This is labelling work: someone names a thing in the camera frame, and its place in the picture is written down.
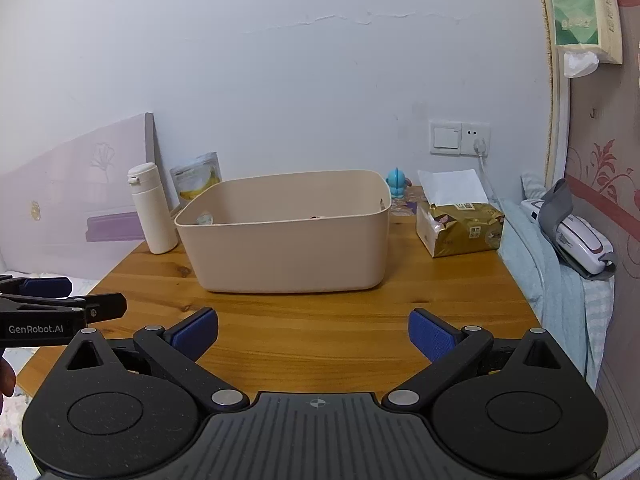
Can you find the blue dinosaur figurine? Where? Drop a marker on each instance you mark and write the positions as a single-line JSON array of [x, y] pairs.
[[398, 183]]

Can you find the white paper sheet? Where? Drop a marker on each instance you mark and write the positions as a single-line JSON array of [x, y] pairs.
[[452, 187]]

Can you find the gold tissue box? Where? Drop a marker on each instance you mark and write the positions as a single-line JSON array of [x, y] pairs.
[[459, 229]]

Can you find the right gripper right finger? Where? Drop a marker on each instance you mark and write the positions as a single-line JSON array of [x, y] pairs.
[[502, 407]]

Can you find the pink purple headboard panel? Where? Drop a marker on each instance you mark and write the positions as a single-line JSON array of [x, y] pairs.
[[69, 211]]

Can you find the cream thermos bottle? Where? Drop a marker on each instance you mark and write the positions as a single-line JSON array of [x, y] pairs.
[[152, 208]]

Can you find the beige plastic storage bin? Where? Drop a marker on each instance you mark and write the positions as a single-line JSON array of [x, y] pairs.
[[318, 231]]

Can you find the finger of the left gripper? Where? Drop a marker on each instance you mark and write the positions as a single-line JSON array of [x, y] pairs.
[[97, 308], [35, 287]]

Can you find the light blue blanket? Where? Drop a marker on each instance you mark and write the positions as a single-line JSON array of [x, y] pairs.
[[575, 311]]

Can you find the person's hand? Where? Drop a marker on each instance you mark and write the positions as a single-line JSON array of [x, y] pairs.
[[7, 379]]

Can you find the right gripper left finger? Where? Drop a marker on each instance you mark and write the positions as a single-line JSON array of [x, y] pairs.
[[130, 406]]

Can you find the white device with grey strap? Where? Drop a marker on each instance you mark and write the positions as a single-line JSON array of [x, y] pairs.
[[575, 242]]

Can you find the white wall switch socket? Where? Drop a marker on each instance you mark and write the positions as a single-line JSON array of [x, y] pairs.
[[459, 138]]

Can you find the green tissue pack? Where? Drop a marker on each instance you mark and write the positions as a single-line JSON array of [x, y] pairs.
[[588, 34]]

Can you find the banana chips pouch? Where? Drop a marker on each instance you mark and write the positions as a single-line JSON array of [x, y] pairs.
[[195, 177]]

